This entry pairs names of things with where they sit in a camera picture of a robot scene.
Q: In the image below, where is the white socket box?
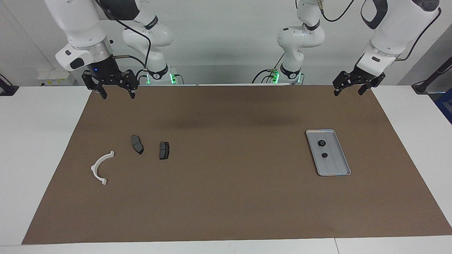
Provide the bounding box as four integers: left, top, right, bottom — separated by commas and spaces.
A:
37, 69, 76, 86

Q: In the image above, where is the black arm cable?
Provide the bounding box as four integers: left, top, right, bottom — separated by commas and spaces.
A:
95, 0, 152, 69
318, 0, 442, 62

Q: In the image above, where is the blue crate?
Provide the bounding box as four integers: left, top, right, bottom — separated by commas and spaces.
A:
435, 88, 452, 124

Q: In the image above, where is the white curved plastic bracket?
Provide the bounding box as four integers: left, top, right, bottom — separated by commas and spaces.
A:
91, 151, 115, 186

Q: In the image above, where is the brown table mat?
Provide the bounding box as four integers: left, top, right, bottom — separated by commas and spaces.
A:
21, 85, 452, 245

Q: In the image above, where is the black left base cable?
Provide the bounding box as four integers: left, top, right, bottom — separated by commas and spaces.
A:
251, 53, 285, 84

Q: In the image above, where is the silver metal tray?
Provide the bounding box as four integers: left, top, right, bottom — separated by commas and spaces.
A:
306, 129, 351, 176

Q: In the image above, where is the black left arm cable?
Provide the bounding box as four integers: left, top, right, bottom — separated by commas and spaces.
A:
318, 0, 442, 62

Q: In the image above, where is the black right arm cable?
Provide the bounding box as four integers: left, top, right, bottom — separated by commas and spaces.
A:
95, 0, 152, 69

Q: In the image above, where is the black stand with pole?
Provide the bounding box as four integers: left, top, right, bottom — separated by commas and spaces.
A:
411, 56, 452, 94

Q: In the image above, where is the curved grey brake pad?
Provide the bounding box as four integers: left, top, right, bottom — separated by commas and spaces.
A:
131, 135, 144, 155

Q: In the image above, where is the black table clamp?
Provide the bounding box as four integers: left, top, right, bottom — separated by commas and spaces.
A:
0, 74, 19, 96

